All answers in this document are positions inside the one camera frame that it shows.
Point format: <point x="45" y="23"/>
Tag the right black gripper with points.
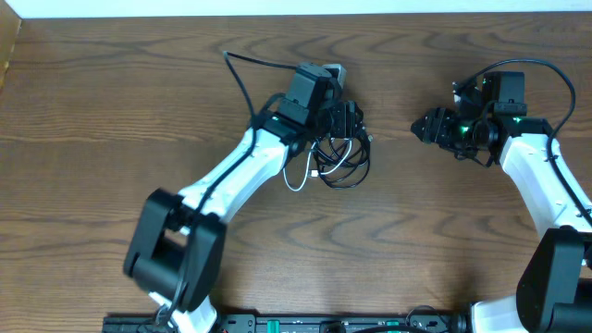
<point x="438" y="121"/>

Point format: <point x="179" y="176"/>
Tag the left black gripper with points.
<point x="348" y="119"/>

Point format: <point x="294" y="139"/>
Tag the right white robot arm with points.
<point x="491" y="116"/>

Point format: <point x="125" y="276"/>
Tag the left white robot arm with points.
<point x="176" y="249"/>

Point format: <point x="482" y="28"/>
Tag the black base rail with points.
<point x="424" y="321"/>

